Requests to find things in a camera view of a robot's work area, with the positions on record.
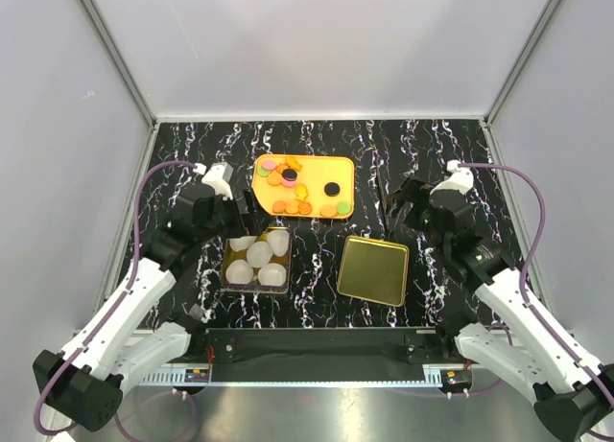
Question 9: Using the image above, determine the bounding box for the yellow plastic tray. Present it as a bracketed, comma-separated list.
[251, 154, 355, 220]

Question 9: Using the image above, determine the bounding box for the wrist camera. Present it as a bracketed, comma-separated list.
[433, 160, 474, 196]
[201, 162, 233, 199]

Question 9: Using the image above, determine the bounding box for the pink round cookie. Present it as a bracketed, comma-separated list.
[261, 160, 277, 172]

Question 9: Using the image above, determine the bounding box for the orange cookie under black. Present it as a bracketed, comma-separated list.
[267, 171, 283, 186]

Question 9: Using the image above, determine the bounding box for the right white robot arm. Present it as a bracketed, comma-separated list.
[386, 178, 613, 441]

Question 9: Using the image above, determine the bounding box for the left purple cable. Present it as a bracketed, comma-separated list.
[35, 159, 199, 438]

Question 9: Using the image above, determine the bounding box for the black cookie on pink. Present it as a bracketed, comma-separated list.
[282, 169, 297, 182]

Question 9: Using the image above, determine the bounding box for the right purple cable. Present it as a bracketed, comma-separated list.
[458, 162, 614, 441]

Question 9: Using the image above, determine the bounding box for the orange fish cookie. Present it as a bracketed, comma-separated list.
[285, 156, 302, 172]
[295, 183, 309, 201]

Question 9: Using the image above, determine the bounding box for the white paper cup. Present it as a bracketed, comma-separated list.
[225, 260, 254, 285]
[258, 263, 287, 287]
[246, 241, 273, 268]
[228, 236, 257, 252]
[267, 229, 290, 257]

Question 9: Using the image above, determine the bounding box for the black sandwich cookie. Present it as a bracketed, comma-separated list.
[324, 182, 341, 197]

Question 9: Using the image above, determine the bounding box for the pink cookie under black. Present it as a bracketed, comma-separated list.
[282, 178, 297, 188]

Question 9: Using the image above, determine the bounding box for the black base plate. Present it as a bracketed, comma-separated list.
[187, 327, 464, 384]

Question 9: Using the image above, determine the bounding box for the gold cookie tin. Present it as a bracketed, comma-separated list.
[221, 227, 293, 294]

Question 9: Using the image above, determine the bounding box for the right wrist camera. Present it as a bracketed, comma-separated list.
[433, 160, 474, 196]

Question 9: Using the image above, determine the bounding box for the purple cable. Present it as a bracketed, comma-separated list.
[35, 159, 199, 438]
[458, 162, 614, 441]

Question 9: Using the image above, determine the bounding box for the green round cookie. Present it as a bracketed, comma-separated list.
[336, 201, 352, 216]

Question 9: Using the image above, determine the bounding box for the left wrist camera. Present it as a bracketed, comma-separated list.
[201, 162, 233, 199]

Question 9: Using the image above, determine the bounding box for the green cookie top left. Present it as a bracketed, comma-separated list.
[257, 166, 270, 177]

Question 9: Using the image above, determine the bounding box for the plain orange round cookie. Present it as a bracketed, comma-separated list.
[272, 200, 286, 214]

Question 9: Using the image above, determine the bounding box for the orange swirl cookie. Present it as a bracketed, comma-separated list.
[298, 201, 313, 215]

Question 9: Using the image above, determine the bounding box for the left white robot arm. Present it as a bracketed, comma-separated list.
[33, 180, 265, 435]

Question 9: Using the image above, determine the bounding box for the gold tin lid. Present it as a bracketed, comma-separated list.
[337, 236, 410, 307]

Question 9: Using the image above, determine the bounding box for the patterned orange round cookie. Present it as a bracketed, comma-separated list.
[285, 199, 299, 215]

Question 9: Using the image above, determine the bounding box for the orange embossed round cookie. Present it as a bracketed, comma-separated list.
[319, 204, 337, 218]

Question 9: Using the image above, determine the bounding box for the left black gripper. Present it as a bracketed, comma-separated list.
[198, 188, 273, 244]

